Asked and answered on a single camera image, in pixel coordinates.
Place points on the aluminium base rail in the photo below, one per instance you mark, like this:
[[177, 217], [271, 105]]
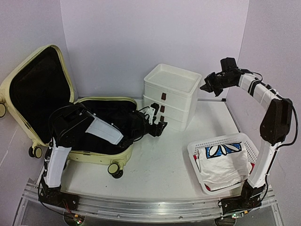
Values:
[[33, 212]]

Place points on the white three-drawer storage cabinet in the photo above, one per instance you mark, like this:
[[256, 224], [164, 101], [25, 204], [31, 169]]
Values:
[[175, 90]]

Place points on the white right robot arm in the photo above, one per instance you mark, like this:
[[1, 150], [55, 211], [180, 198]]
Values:
[[274, 128]]

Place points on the pale green hard-shell suitcase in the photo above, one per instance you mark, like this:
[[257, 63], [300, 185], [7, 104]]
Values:
[[41, 85]]

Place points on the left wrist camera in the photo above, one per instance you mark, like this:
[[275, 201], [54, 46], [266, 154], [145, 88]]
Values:
[[151, 113]]

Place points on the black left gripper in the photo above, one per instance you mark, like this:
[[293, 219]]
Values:
[[158, 129]]

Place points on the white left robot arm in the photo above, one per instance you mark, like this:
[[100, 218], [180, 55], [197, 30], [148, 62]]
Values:
[[110, 130]]

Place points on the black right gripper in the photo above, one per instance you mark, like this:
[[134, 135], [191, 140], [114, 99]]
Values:
[[208, 81]]

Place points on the white printed t-shirt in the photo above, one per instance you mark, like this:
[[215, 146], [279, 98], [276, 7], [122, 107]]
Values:
[[220, 150]]

